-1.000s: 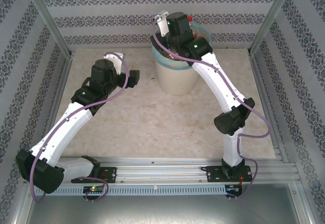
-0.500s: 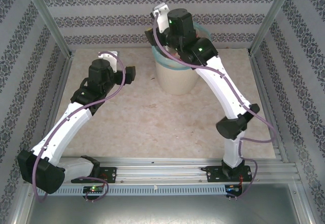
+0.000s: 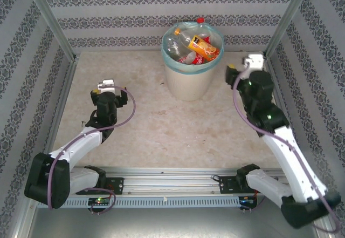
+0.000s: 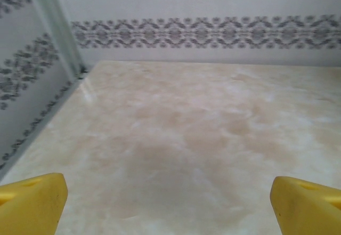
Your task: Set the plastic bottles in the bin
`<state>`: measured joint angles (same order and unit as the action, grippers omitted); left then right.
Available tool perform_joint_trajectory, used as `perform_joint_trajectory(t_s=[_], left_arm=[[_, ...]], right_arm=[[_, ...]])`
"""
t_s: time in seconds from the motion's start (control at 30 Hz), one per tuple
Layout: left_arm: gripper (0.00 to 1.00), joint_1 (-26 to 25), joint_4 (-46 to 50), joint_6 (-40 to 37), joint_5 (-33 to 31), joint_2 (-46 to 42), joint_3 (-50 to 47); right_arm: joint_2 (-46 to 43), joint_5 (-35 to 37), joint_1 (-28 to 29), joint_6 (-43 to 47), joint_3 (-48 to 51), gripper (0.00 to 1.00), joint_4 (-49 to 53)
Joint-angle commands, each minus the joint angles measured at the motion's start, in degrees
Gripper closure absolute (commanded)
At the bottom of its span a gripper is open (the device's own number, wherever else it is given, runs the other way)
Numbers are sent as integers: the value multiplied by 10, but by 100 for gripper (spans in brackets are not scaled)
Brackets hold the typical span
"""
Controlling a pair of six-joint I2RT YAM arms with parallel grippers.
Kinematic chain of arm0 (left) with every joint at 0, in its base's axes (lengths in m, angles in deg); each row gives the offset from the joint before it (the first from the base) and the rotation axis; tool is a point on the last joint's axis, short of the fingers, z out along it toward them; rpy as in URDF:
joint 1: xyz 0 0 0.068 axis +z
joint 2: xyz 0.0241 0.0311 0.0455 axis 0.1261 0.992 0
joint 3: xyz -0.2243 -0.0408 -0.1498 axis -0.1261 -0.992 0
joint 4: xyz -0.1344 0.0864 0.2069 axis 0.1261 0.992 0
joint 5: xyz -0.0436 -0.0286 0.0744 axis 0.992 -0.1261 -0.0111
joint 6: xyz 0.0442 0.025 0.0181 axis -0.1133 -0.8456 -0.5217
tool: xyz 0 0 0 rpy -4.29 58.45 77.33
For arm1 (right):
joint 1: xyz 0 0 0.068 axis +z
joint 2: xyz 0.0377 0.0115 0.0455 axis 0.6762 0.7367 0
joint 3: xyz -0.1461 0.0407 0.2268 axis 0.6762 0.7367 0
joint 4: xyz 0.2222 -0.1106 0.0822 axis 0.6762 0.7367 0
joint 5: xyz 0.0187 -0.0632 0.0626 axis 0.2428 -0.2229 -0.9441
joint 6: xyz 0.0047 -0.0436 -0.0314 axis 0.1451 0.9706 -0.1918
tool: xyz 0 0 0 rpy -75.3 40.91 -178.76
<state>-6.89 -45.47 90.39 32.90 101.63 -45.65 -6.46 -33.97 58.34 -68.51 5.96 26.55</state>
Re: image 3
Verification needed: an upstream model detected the aluminium side rail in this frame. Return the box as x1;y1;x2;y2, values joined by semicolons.
264;57;308;173
36;57;80;176

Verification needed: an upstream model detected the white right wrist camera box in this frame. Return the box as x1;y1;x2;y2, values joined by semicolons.
242;53;266;72

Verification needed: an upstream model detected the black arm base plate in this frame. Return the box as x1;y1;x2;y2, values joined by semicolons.
75;177;125;195
218;175;259;195

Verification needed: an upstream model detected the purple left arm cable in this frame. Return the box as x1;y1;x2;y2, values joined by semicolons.
47;85;136;215

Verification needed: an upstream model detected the orange juice plastic bottle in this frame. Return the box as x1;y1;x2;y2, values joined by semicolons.
174;27;220;63

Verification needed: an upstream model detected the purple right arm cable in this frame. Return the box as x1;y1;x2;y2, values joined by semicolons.
233;62;341;233

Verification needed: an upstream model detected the aluminium frame post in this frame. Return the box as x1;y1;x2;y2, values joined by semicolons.
264;0;316;60
23;0;79;62

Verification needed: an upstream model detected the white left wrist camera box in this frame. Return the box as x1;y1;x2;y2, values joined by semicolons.
96;79;116;94

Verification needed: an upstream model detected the cream ribbed waste bin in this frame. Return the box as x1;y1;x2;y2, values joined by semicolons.
164;59;216;101

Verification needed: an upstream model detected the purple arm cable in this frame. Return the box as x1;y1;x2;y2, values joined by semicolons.
47;85;136;215
233;62;341;233

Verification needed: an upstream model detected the aluminium extrusion mounting rail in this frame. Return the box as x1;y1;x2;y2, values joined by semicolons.
25;166;320;195

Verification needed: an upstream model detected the teal plastic bin liner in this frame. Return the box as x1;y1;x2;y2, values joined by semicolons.
161;21;225;73

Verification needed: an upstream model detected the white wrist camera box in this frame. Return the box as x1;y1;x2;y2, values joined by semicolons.
242;53;266;72
96;79;116;94

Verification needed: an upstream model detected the grey sheet metal panel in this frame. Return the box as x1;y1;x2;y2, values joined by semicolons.
25;207;328;238

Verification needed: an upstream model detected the grey slotted cable duct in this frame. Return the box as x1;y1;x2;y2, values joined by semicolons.
36;196;240;209

